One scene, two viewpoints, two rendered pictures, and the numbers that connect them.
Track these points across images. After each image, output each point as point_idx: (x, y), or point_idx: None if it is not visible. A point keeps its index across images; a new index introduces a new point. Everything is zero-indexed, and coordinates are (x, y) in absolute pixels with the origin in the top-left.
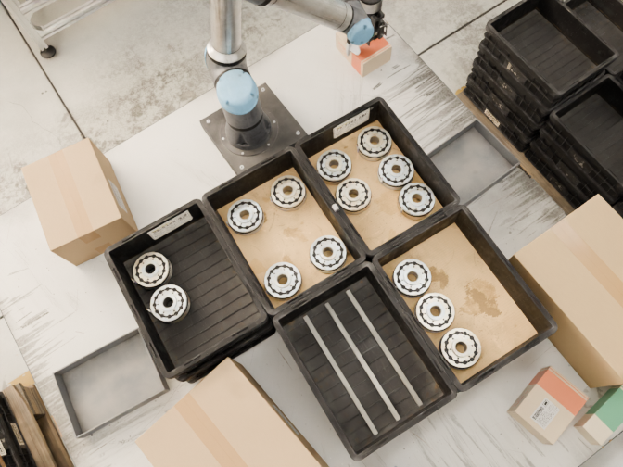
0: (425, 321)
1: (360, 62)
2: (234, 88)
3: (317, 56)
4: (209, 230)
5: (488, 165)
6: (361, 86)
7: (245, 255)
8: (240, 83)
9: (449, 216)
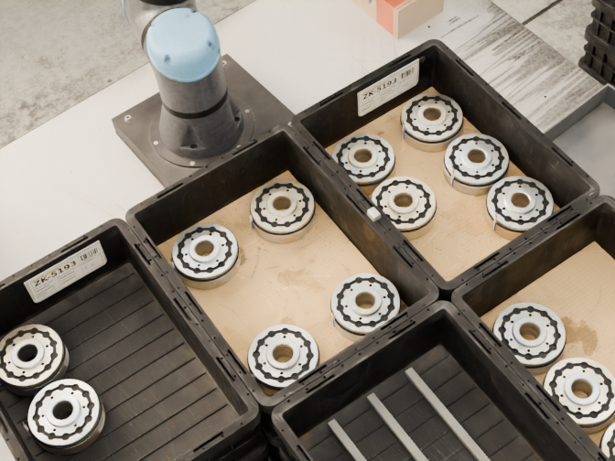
0: (566, 411)
1: (392, 10)
2: (178, 36)
3: (315, 13)
4: (137, 284)
5: None
6: (396, 53)
7: None
8: (188, 28)
9: (584, 215)
